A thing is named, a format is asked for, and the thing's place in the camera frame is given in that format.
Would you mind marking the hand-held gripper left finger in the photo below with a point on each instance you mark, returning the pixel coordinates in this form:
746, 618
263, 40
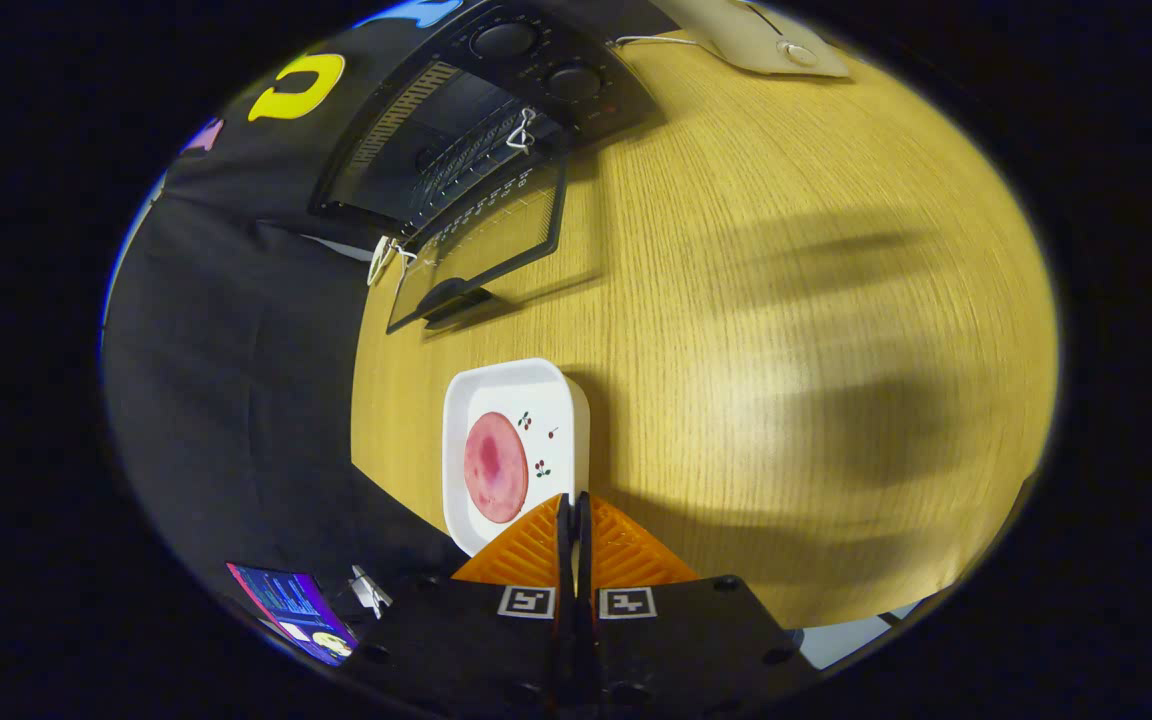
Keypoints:
496, 650

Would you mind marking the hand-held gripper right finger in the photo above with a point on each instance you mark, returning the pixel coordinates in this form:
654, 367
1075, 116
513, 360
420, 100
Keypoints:
676, 645

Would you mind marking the pink ham slice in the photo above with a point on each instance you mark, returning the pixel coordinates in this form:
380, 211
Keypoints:
496, 468

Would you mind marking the white square plate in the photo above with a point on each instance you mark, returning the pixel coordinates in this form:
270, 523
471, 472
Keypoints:
556, 400

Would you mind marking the black toaster oven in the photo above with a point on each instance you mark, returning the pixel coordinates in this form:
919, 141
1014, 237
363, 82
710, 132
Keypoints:
456, 130

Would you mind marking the white pop-up toaster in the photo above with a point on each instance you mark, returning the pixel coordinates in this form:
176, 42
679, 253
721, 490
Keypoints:
756, 35

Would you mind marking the silver metal clip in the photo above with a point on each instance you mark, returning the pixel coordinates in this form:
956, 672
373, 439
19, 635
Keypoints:
371, 590

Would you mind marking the purple printed card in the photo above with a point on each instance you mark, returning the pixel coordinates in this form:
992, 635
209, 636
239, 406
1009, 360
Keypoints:
301, 610

